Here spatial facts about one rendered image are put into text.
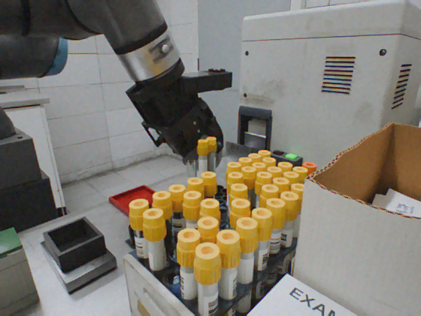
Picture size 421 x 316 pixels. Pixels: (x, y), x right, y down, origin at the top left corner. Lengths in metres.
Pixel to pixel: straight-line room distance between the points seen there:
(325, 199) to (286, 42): 0.37
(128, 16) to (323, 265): 0.30
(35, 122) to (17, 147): 1.38
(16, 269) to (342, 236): 0.28
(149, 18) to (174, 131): 0.14
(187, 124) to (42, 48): 0.37
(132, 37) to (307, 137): 0.33
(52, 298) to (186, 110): 0.27
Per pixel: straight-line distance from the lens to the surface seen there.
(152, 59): 0.35
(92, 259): 0.34
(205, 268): 0.17
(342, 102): 0.48
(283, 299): 0.21
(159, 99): 0.37
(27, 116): 1.96
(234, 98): 2.24
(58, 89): 2.63
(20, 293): 0.33
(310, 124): 0.50
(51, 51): 0.66
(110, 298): 0.32
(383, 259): 0.19
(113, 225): 0.42
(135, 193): 0.49
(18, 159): 0.60
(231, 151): 0.55
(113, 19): 0.34
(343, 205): 0.18
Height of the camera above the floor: 1.10
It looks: 20 degrees down
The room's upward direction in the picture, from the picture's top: straight up
